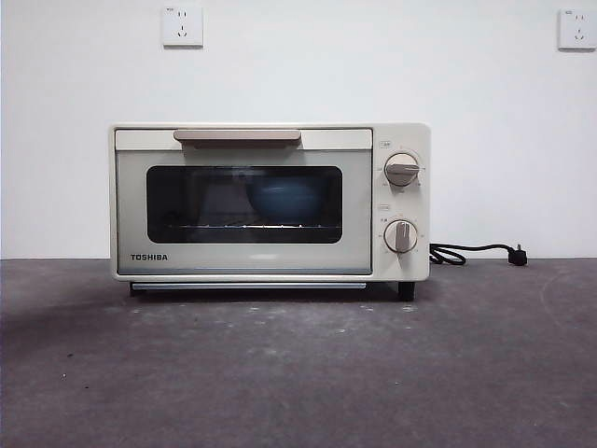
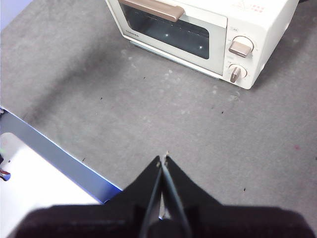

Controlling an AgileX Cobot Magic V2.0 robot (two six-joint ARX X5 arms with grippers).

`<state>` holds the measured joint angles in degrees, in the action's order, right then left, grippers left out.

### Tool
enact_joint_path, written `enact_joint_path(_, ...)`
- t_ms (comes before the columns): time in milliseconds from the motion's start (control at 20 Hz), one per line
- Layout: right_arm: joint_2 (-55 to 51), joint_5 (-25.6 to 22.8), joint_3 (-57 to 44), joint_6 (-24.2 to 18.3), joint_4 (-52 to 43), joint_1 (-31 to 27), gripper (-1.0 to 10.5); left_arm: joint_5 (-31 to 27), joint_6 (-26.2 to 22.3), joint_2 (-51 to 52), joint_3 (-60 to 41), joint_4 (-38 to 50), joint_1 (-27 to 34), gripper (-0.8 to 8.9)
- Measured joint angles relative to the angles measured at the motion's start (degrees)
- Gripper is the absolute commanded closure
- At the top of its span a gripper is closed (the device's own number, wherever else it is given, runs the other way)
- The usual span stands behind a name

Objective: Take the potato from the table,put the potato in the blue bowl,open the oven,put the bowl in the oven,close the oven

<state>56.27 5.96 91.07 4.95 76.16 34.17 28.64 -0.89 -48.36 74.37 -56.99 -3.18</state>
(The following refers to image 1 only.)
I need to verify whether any glass oven door with handle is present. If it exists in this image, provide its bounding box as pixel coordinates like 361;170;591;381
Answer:
115;128;374;276

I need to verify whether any black power cable with plug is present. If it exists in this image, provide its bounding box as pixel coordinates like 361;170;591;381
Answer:
428;242;529;268

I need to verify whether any metal wire oven rack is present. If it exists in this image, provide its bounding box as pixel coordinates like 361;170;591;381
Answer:
147;223;341;231

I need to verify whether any blue ribbed bowl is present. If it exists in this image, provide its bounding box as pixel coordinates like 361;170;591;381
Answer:
244;175;323;225

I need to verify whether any beige round oven knob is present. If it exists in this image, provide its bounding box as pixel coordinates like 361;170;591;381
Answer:
383;152;420;188
382;218;419;254

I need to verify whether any white wall socket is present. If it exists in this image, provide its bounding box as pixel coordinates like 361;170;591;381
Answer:
558;8;597;51
162;5;204;49

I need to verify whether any cream Toshiba toaster oven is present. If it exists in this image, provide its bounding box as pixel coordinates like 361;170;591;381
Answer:
107;121;431;302

